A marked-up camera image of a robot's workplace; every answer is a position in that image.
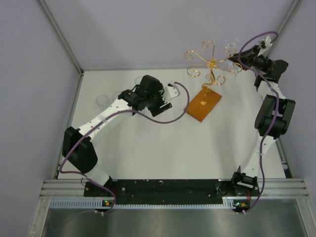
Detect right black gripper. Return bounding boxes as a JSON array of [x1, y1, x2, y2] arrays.
[[229, 46, 272, 75]]

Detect wine glass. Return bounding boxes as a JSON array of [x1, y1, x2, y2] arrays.
[[134, 76, 143, 85], [112, 91, 121, 102], [95, 94, 111, 111], [222, 38, 241, 73]]

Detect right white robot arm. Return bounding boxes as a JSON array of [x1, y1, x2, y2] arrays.
[[225, 45, 296, 196]]

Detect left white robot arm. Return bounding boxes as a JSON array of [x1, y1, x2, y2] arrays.
[[62, 75, 180, 196]]

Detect orange wooden rack base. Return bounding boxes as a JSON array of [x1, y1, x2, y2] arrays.
[[186, 90, 222, 122]]

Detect right aluminium frame post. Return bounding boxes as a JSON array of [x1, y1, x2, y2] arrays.
[[265, 0, 303, 57]]

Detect aluminium frame post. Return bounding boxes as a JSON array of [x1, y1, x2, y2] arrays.
[[265, 0, 303, 57], [37, 0, 84, 75]]

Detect gold wire glass rack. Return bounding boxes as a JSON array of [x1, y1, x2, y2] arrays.
[[184, 40, 242, 94]]

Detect grey slotted cable duct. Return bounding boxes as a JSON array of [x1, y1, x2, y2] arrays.
[[49, 197, 242, 211]]

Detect left aluminium frame post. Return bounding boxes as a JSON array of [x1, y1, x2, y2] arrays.
[[37, 0, 84, 75]]

